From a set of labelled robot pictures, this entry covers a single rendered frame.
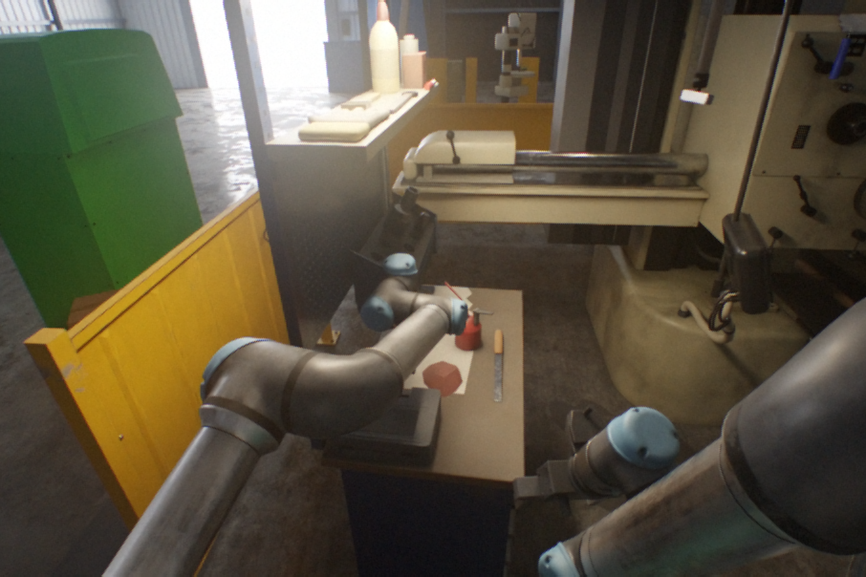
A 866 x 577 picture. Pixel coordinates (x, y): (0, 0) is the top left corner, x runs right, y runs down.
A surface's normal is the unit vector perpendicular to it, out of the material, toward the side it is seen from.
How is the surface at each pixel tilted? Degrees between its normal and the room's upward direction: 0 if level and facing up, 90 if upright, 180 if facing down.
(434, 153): 90
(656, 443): 25
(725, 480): 82
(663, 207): 90
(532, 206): 90
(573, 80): 90
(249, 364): 18
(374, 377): 45
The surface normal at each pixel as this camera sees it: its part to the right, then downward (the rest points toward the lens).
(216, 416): -0.35, 0.02
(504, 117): -0.09, 0.50
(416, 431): -0.01, -0.87
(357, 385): 0.56, -0.34
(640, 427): 0.15, -0.60
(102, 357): 1.00, 0.04
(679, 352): -0.59, 0.41
